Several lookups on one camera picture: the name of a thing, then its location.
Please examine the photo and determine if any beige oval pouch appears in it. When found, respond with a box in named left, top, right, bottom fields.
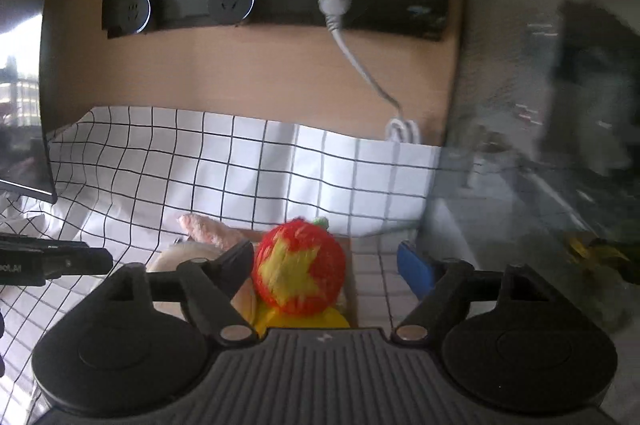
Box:
left=146, top=241, right=222, bottom=272

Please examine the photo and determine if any pink striped towel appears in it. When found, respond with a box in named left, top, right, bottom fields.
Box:
left=178, top=213, right=245, bottom=252

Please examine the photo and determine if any yellow rubber toy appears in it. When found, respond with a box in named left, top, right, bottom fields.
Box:
left=253, top=305, right=350, bottom=336

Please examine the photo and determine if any red yellow knitted ball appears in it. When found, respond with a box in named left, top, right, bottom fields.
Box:
left=252, top=217, right=347, bottom=317

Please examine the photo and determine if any pink cardboard box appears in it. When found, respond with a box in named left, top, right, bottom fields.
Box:
left=238, top=228, right=358, bottom=327

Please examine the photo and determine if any white black grid tablecloth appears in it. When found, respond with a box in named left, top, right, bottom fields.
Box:
left=0, top=106, right=444, bottom=425

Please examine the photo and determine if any glass side computer case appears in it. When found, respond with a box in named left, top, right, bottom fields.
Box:
left=418, top=0, right=639, bottom=424

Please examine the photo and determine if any black monitor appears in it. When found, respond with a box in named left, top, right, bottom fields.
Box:
left=1, top=0, right=58, bottom=203

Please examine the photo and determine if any white power cable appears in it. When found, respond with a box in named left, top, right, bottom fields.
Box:
left=316, top=0, right=422, bottom=146

